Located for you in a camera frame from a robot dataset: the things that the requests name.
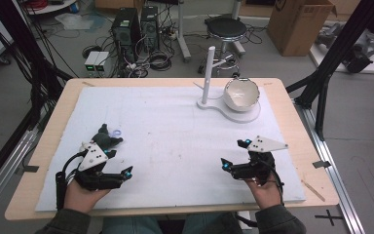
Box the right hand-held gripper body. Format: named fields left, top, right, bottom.
left=231, top=136, right=289, bottom=186

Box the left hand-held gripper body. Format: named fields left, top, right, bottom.
left=72, top=140, right=125, bottom=192

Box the person's right hand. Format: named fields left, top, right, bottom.
left=244, top=175, right=283, bottom=211

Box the person's left hand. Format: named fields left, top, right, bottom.
left=62, top=176, right=111, bottom=215

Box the white bowl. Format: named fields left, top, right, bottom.
left=223, top=77, right=261, bottom=113

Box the person's left leg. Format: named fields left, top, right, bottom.
left=101, top=215, right=164, bottom=234

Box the person's leg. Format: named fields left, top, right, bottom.
left=101, top=215, right=164, bottom=234
left=181, top=213, right=244, bottom=234

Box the wooden stick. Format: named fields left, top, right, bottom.
left=301, top=179, right=326, bottom=203

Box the person's right leg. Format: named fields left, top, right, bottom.
left=181, top=213, right=244, bottom=234

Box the white stand with pole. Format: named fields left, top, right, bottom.
left=193, top=45, right=262, bottom=125

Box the white power supply box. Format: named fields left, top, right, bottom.
left=94, top=51, right=111, bottom=73
left=84, top=51, right=102, bottom=73

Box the black round stool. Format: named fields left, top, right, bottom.
left=198, top=16, right=248, bottom=77

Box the large black computer tower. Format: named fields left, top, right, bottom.
left=111, top=7, right=142, bottom=62

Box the cardboard box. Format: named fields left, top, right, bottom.
left=266, top=0, right=338, bottom=58

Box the white metal table leg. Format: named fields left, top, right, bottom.
left=232, top=0, right=246, bottom=57
left=174, top=0, right=193, bottom=63

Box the slim black computer tower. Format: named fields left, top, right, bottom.
left=140, top=4, right=161, bottom=53

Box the clear plastic bag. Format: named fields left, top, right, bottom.
left=54, top=13, right=94, bottom=31

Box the round white table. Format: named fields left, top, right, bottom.
left=25, top=0, right=79, bottom=16

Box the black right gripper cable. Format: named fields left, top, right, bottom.
left=266, top=162, right=286, bottom=207

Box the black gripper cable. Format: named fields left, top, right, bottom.
left=266, top=162, right=286, bottom=207
left=55, top=150, right=87, bottom=211

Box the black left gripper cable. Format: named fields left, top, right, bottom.
left=55, top=150, right=87, bottom=211

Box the aluminium rail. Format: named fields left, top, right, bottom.
left=293, top=98, right=366, bottom=234
left=0, top=130, right=40, bottom=222

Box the coiled black cable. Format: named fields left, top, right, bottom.
left=149, top=50, right=173, bottom=72

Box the black frame strut with cables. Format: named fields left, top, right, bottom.
left=0, top=0, right=74, bottom=131

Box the red cable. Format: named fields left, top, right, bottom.
left=25, top=0, right=48, bottom=10

